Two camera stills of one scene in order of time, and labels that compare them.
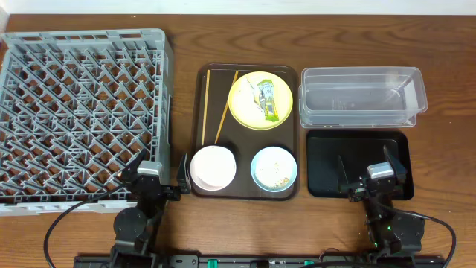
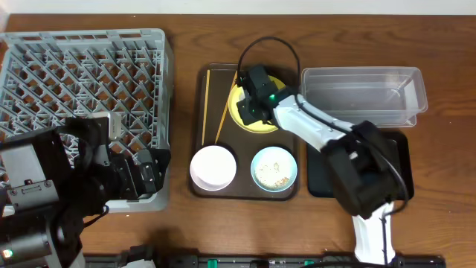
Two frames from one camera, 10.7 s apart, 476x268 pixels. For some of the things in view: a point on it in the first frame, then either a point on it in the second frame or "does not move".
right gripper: x=372 y=185 -> x=245 y=112
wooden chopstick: x=208 y=74 does not move
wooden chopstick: x=226 y=105 does not move
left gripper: x=160 y=187 -> x=147 y=176
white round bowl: x=213 y=167 does not move
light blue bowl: x=274 y=169 does not move
